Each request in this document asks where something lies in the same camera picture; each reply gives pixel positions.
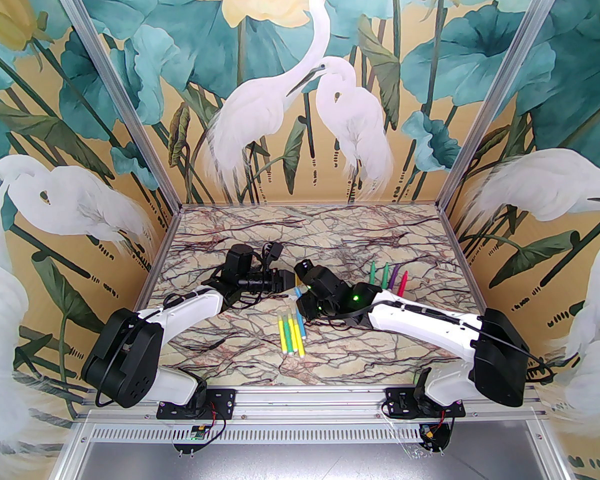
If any white vented metal plate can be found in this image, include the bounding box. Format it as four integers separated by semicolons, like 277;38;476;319
87;425;426;445

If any grey metal sheet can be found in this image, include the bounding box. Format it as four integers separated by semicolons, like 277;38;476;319
65;443;546;480

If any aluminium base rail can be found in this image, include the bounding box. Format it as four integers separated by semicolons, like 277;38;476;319
77;387;538;424

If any red black wire pair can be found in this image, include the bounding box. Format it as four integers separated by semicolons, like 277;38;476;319
202;403;228;441
429;408;456;435

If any black bracket with yellow connector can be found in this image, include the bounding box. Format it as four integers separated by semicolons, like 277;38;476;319
419;423;453;454

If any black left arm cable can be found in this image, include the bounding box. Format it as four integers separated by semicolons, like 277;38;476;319
95;240;281;410

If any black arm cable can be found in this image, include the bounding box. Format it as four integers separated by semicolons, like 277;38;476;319
95;240;281;410
325;288;555;385

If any aluminium frame post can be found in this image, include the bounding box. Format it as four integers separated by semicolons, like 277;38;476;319
45;0;183;211
437;0;571;211

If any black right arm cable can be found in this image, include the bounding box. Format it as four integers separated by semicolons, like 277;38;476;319
325;288;555;385

